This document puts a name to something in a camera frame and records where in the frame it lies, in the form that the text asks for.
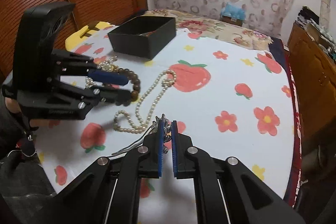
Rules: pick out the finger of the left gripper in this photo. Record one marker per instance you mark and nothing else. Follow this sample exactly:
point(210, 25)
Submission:
point(108, 77)
point(116, 96)

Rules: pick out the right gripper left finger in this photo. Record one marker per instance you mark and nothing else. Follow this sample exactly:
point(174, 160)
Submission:
point(108, 191)

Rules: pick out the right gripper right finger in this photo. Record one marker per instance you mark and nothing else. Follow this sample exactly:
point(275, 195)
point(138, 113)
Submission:
point(226, 191)

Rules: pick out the silver hair pin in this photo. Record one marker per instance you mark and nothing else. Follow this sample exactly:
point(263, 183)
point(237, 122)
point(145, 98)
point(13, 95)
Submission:
point(152, 129)

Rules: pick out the black open jewelry box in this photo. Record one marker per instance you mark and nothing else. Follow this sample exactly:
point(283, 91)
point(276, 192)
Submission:
point(143, 36)

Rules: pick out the yellow Pikachu plush toy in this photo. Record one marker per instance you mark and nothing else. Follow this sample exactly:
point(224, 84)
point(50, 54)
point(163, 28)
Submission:
point(84, 33)

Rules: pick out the cardboard box with blue tissue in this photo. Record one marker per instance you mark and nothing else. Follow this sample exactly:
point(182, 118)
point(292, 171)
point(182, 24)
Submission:
point(232, 15)

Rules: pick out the floral bed quilt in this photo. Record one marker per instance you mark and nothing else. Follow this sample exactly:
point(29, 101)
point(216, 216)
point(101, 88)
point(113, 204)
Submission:
point(201, 27)

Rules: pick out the wooden sideboard cabinet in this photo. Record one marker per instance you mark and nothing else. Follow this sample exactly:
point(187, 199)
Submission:
point(314, 76)

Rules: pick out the flat cardboard box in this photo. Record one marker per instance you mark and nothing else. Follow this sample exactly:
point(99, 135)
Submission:
point(314, 33)

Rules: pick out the stack of folded clothes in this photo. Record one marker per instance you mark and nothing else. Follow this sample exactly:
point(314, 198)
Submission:
point(305, 15)

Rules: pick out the beige side curtain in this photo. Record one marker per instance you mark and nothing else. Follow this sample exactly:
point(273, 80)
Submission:
point(324, 16)

